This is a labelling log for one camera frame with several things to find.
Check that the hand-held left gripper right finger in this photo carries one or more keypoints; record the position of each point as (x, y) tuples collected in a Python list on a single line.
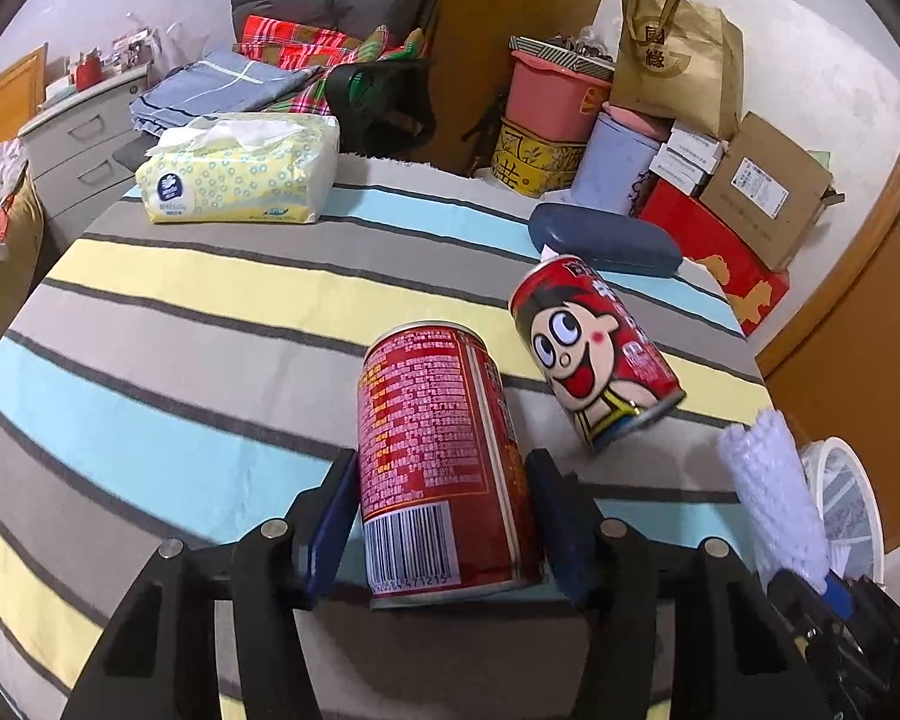
[(562, 540)]

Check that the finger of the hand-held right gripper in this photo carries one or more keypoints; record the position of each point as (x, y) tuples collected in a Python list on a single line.
[(844, 591), (787, 596)]

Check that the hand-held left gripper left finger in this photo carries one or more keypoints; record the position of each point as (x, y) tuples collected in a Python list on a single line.
[(330, 532)]

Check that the white trash bin with bag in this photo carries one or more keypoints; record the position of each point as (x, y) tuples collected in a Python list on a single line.
[(862, 510)]

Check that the red cartoon drink can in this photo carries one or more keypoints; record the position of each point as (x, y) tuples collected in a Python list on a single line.
[(585, 360), (435, 450)]

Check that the dark blue glasses case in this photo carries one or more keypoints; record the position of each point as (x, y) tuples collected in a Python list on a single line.
[(600, 236)]

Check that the wooden door with latch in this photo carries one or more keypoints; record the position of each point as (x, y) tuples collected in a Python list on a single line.
[(855, 277)]

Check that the red gift box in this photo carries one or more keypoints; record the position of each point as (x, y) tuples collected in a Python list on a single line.
[(697, 232)]

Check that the yellow patterned tissue pack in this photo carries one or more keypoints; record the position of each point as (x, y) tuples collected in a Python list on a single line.
[(232, 180)]

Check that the light blue cylinder box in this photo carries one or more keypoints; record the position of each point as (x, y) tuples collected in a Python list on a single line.
[(611, 165)]

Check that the small white carton box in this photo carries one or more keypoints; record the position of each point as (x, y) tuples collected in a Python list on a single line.
[(688, 159), (697, 139), (679, 180)]

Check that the yellow tin box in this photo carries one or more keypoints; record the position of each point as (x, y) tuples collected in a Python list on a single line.
[(532, 157)]

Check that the open cardboard box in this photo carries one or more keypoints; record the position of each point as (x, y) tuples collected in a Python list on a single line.
[(765, 195)]

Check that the black chair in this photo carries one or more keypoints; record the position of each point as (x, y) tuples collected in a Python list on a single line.
[(382, 112)]

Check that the pink lid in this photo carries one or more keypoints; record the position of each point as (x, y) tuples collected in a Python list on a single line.
[(637, 120)]

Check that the yellow bed sheet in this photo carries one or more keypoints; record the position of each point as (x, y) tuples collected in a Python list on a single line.
[(19, 240)]

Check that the pink plastic bin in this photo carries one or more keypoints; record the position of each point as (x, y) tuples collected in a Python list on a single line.
[(551, 101)]

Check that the grey nightstand with drawers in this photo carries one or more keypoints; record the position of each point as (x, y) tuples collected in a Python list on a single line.
[(75, 157)]

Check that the blue folded cloth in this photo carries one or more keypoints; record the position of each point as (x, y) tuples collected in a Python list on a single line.
[(210, 90)]

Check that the brown paper bag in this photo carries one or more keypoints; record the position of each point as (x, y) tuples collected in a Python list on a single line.
[(682, 67)]

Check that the patterned tray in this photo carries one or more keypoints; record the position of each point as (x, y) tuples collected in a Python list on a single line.
[(547, 52)]

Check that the red plaid cloth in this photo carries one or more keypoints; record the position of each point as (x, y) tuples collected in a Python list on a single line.
[(300, 41)]

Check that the clear plastic bag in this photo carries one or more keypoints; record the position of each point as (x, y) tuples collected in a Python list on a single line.
[(589, 41)]

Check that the white plastic bag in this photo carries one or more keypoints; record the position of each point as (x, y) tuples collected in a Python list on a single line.
[(169, 52)]

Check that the red cup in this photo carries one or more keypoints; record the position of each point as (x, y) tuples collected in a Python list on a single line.
[(87, 73)]

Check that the wooden headboard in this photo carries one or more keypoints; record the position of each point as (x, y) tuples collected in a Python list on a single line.
[(7, 94)]

